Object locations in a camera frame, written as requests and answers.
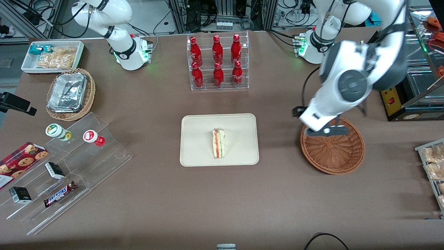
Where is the green-lidded small bottle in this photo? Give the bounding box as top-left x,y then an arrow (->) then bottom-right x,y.
45,124 -> 72,142

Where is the clear bag of crackers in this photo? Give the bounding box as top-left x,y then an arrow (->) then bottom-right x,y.
36,47 -> 77,69

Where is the red cookie box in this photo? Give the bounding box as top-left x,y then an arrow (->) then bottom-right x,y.
0,142 -> 49,190

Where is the round brown wicker basket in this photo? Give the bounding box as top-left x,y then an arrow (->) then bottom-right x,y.
300,116 -> 365,175

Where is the small black box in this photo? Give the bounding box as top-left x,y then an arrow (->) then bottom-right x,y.
9,186 -> 32,204
45,162 -> 65,180

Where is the clear acrylic bottle rack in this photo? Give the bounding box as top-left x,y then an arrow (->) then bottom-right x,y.
187,31 -> 249,92

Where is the teal snack packet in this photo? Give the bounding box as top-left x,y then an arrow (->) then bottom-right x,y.
28,44 -> 53,56

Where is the clear bag of pastry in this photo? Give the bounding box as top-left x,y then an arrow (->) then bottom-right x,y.
421,144 -> 444,164
424,162 -> 444,181

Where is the black food warmer cabinet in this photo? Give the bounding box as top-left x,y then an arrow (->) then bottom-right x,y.
379,6 -> 444,122

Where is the red cola bottle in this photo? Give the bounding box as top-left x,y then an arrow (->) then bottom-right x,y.
212,35 -> 224,65
191,62 -> 204,88
232,60 -> 244,86
213,62 -> 225,88
231,34 -> 242,64
189,36 -> 203,67

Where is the black cable loop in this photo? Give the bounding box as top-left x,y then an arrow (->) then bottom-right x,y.
304,233 -> 349,250

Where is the beige rectangular tray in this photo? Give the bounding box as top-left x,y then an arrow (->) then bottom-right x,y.
180,114 -> 259,167

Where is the wicker basket with foil trays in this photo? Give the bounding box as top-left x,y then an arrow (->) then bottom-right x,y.
46,68 -> 96,122

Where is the white rectangular snack bin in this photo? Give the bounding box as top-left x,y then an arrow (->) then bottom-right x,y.
21,41 -> 85,75

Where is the Snickers chocolate bar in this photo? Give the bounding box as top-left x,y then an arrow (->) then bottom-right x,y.
43,181 -> 77,208

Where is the clear acrylic stepped stand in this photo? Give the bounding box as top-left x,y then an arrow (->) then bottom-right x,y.
0,112 -> 133,236

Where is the triangular sandwich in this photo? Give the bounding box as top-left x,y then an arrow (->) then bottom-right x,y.
212,128 -> 227,159

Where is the red-lidded small bottle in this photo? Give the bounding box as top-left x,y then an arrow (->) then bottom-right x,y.
83,130 -> 105,147

